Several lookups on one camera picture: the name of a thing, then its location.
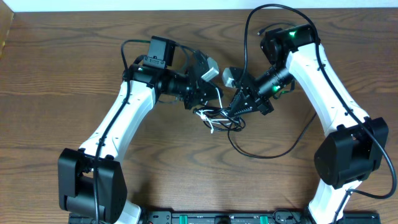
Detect white cable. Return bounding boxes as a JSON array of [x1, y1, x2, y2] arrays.
[[195, 81, 239, 134]]

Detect thick black cable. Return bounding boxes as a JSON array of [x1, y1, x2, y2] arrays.
[[192, 107, 247, 133]]

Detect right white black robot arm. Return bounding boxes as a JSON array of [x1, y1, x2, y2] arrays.
[[223, 24, 388, 223]]

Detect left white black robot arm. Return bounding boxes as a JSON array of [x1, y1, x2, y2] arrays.
[[57, 36, 222, 223]]

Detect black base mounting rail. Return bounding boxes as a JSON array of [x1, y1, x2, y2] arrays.
[[68, 209, 381, 224]]

